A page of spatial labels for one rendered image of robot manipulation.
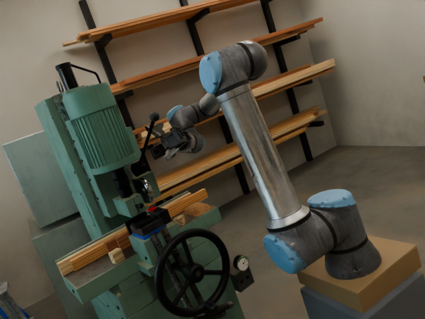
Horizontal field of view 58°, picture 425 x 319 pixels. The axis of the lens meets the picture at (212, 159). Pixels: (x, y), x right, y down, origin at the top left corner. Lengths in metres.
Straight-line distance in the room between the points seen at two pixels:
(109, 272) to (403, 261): 0.99
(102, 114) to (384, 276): 1.10
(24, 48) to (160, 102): 1.31
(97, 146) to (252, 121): 0.58
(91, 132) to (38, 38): 2.50
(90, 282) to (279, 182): 0.69
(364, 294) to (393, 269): 0.14
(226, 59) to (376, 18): 3.39
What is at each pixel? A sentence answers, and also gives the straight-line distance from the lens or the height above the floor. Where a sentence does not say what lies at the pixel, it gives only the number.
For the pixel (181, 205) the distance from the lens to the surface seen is 1.64.
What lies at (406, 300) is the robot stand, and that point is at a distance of 1.49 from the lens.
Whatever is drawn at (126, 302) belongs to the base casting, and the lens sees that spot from 1.44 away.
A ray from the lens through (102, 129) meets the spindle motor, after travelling 1.42.
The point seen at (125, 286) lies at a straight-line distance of 1.42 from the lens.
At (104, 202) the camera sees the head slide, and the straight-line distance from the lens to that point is 1.61.
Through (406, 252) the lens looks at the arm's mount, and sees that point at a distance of 1.48.
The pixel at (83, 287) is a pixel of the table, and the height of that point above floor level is 0.89.
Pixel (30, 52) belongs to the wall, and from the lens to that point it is 3.84.
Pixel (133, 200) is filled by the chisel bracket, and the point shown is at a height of 1.05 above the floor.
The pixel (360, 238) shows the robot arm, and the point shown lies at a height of 0.74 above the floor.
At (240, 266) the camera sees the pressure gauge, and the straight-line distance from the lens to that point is 1.59.
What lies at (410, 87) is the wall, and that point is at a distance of 4.42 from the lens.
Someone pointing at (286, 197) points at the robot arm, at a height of 0.97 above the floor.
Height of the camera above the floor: 1.40
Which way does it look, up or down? 12 degrees down
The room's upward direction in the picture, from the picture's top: 19 degrees counter-clockwise
